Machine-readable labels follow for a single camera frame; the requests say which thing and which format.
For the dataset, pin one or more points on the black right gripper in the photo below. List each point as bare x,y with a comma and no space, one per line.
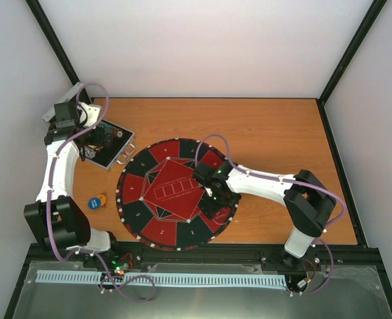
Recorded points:
234,197

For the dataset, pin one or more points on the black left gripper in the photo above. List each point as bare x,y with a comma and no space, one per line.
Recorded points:
108,137

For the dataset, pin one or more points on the yellow big blind button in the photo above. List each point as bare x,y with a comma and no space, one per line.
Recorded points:
103,199

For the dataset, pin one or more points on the blue small blind button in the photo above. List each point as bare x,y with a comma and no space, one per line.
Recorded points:
94,203

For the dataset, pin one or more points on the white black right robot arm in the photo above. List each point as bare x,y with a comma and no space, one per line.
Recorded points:
309,204

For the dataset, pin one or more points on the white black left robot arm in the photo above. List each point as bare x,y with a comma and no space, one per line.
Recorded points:
55,220

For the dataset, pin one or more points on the aluminium poker chip case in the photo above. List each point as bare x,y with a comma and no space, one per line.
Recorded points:
113,146

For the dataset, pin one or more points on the red black triangular token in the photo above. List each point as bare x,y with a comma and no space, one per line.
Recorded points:
98,201

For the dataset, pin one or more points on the round red black poker mat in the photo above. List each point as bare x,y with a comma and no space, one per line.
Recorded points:
158,201

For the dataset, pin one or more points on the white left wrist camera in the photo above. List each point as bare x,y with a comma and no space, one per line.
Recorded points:
89,114

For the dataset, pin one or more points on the black frame rail front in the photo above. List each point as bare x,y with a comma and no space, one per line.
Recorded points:
268,256

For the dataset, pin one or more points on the light blue slotted cable duct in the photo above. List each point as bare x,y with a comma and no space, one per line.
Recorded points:
169,280

